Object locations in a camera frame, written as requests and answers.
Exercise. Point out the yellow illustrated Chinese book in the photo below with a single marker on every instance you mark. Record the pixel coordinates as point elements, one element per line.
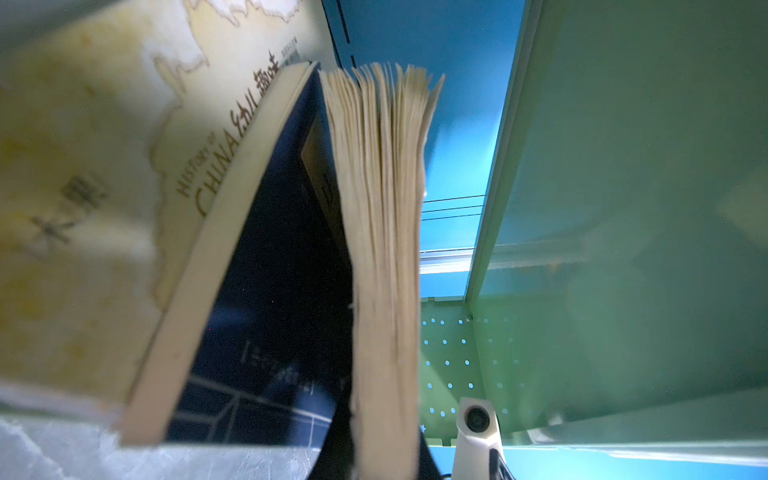
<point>117,131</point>

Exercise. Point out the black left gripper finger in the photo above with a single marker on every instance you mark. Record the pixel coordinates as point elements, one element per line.
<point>336,457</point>

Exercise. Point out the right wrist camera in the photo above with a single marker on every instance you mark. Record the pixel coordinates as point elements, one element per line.
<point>478,449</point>

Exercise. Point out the green wooden two-tier shelf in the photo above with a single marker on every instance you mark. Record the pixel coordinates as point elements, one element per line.
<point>617,288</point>

